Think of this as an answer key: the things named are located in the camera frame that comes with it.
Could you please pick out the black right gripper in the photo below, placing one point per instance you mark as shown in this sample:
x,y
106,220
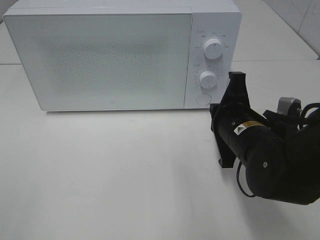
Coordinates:
x,y
230,122

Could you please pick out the round white door button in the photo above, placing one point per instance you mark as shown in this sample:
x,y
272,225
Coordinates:
x,y
203,99

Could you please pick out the white microwave knob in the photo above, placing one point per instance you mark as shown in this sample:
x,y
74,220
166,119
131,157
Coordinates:
x,y
208,79
213,48

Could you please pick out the white microwave door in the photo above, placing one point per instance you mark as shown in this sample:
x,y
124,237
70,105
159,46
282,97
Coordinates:
x,y
104,62

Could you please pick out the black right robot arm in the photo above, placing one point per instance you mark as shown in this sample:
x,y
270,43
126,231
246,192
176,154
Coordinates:
x,y
279,150

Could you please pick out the white microwave oven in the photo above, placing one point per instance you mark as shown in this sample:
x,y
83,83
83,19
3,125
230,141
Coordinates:
x,y
209,19

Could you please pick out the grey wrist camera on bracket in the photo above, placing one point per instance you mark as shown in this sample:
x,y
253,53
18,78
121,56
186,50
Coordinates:
x,y
288,108

